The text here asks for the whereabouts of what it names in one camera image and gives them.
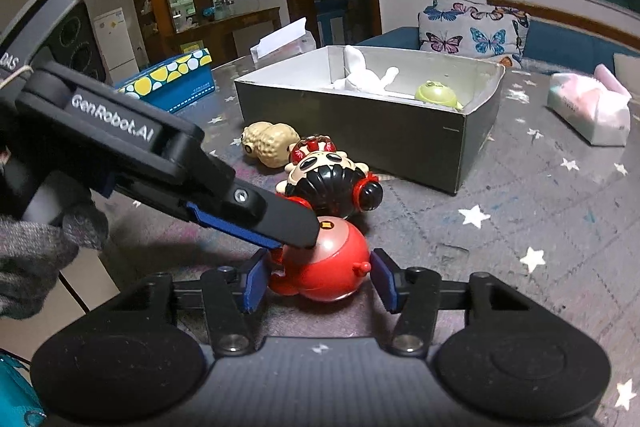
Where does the grey cardboard box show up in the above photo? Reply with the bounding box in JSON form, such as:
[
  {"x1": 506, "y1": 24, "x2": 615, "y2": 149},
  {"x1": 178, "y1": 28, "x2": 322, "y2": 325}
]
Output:
[{"x1": 234, "y1": 45, "x2": 507, "y2": 195}]

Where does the blue sofa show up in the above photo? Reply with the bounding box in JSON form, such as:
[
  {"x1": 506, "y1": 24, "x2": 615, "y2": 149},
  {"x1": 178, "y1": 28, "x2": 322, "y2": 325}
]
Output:
[{"x1": 357, "y1": 19, "x2": 640, "y2": 72}]

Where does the beige peanut toy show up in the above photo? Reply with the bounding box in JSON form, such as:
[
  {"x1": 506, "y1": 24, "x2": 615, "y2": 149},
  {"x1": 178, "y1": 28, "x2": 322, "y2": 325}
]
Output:
[{"x1": 241, "y1": 122, "x2": 301, "y2": 168}]

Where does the white refrigerator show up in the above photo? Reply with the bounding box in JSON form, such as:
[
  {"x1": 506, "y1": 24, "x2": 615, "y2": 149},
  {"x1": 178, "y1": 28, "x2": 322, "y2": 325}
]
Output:
[{"x1": 92, "y1": 7, "x2": 141, "y2": 82}]

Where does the grey star-print tablecloth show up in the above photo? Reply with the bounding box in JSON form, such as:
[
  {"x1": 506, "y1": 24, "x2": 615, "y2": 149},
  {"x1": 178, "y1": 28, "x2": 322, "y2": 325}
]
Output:
[{"x1": 65, "y1": 52, "x2": 640, "y2": 427}]

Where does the blue box with spotted lid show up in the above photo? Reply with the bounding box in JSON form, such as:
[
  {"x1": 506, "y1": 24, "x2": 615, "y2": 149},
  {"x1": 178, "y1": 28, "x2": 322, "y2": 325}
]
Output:
[{"x1": 114, "y1": 48, "x2": 217, "y2": 116}]

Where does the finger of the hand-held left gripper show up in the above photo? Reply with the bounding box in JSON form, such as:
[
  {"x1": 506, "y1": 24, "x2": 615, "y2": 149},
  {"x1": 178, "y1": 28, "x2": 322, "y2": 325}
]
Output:
[{"x1": 184, "y1": 179, "x2": 321, "y2": 253}]

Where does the white rabbit plush toy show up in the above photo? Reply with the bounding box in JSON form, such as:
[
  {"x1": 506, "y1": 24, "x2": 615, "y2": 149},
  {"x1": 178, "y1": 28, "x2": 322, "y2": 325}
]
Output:
[{"x1": 332, "y1": 46, "x2": 401, "y2": 96}]

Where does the white tissue box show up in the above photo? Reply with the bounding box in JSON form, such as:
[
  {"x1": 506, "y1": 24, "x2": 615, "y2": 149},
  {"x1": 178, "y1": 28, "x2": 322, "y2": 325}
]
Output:
[{"x1": 250, "y1": 18, "x2": 317, "y2": 62}]

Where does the butterfly print pillow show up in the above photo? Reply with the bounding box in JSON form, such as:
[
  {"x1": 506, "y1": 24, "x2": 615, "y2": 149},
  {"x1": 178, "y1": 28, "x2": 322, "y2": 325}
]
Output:
[{"x1": 417, "y1": 0, "x2": 531, "y2": 68}]

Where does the pink and white tissue pack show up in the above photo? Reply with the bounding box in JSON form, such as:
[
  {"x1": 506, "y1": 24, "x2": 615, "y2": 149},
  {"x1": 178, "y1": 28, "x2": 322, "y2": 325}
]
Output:
[{"x1": 546, "y1": 63, "x2": 632, "y2": 148}]

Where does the person's left hand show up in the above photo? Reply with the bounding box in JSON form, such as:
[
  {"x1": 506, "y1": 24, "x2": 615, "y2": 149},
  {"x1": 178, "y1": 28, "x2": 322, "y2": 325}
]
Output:
[{"x1": 0, "y1": 201, "x2": 110, "y2": 319}]

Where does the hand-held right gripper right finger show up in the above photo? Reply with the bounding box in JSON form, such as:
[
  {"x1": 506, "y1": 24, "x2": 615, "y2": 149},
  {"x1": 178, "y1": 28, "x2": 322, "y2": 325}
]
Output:
[{"x1": 370, "y1": 248, "x2": 532, "y2": 356}]

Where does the black-haired doll head toy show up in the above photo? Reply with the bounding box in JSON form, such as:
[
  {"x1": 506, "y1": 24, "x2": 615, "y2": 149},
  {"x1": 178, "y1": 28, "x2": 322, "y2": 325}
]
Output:
[{"x1": 276, "y1": 134, "x2": 385, "y2": 228}]

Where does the red round toy figure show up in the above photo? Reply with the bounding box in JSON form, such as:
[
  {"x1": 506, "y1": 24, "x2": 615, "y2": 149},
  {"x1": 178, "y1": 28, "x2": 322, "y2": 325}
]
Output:
[{"x1": 269, "y1": 217, "x2": 374, "y2": 303}]

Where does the wooden sideboard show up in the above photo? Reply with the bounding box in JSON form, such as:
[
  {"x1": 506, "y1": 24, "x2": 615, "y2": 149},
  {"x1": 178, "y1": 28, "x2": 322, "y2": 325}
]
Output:
[{"x1": 165, "y1": 7, "x2": 282, "y2": 66}]

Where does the green round toy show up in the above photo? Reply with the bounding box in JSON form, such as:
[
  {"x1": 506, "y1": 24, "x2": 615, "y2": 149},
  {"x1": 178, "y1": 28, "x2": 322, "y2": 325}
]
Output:
[{"x1": 414, "y1": 80, "x2": 464, "y2": 110}]

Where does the beige cushion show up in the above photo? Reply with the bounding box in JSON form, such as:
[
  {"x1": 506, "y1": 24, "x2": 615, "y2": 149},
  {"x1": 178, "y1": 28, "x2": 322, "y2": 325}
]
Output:
[{"x1": 614, "y1": 53, "x2": 640, "y2": 98}]

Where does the blue chair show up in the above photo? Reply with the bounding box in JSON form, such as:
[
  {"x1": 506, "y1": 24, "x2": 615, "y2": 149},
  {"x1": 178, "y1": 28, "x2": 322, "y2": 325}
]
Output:
[{"x1": 316, "y1": 0, "x2": 351, "y2": 48}]

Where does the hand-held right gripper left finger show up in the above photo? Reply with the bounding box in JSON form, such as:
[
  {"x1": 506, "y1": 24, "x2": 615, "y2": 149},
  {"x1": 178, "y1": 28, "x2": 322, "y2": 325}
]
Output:
[{"x1": 107, "y1": 251, "x2": 274, "y2": 356}]

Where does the teal cloth item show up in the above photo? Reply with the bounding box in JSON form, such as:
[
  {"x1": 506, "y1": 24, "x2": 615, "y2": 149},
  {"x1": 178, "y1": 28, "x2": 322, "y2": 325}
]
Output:
[{"x1": 0, "y1": 354, "x2": 47, "y2": 427}]

